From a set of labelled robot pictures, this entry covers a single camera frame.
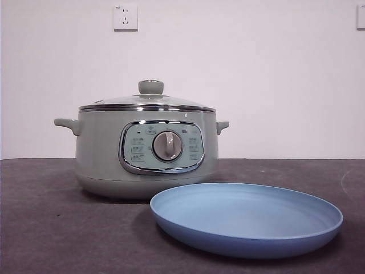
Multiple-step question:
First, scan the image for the pale green electric steamer pot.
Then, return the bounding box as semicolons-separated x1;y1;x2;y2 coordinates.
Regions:
54;107;230;200

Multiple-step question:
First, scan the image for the white wall plate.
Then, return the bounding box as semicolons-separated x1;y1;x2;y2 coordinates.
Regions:
356;4;365;30

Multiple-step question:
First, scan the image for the blue round plate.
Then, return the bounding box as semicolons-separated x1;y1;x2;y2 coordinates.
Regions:
149;182;344;259

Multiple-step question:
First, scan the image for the white wall socket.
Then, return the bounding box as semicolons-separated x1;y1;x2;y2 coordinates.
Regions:
113;4;139;32

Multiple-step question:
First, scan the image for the glass lid with green knob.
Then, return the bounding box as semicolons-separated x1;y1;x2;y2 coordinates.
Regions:
79;80;214;112

